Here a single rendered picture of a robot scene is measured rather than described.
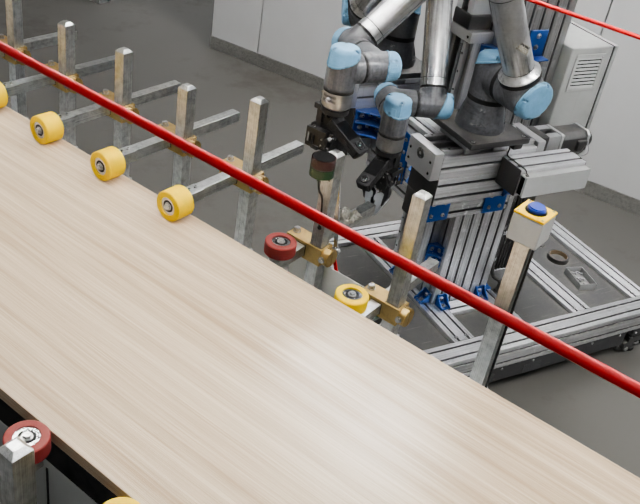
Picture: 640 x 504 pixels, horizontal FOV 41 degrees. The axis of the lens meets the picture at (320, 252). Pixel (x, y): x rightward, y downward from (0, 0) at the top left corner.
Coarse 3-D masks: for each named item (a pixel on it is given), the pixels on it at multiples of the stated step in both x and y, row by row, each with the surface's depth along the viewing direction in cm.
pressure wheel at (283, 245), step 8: (280, 232) 213; (272, 240) 209; (280, 240) 209; (288, 240) 210; (264, 248) 209; (272, 248) 207; (280, 248) 206; (288, 248) 207; (272, 256) 208; (280, 256) 207; (288, 256) 208
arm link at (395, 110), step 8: (392, 96) 226; (400, 96) 227; (384, 104) 227; (392, 104) 224; (400, 104) 224; (408, 104) 224; (384, 112) 227; (392, 112) 225; (400, 112) 224; (408, 112) 226; (384, 120) 227; (392, 120) 226; (400, 120) 226; (408, 120) 228; (384, 128) 228; (392, 128) 227; (400, 128) 227; (384, 136) 229; (392, 136) 228; (400, 136) 229
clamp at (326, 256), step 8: (288, 232) 220; (304, 232) 221; (296, 240) 219; (304, 240) 218; (312, 248) 216; (328, 248) 217; (304, 256) 219; (312, 256) 217; (320, 256) 216; (328, 256) 215; (336, 256) 219; (320, 264) 218; (328, 264) 217
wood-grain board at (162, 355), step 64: (0, 128) 236; (0, 192) 209; (64, 192) 214; (128, 192) 218; (0, 256) 188; (64, 256) 192; (128, 256) 195; (192, 256) 199; (256, 256) 203; (0, 320) 171; (64, 320) 174; (128, 320) 177; (192, 320) 180; (256, 320) 183; (320, 320) 186; (0, 384) 156; (64, 384) 159; (128, 384) 161; (192, 384) 164; (256, 384) 167; (320, 384) 169; (384, 384) 172; (448, 384) 175; (64, 448) 148; (128, 448) 148; (192, 448) 150; (256, 448) 153; (320, 448) 155; (384, 448) 158; (448, 448) 160; (512, 448) 163; (576, 448) 165
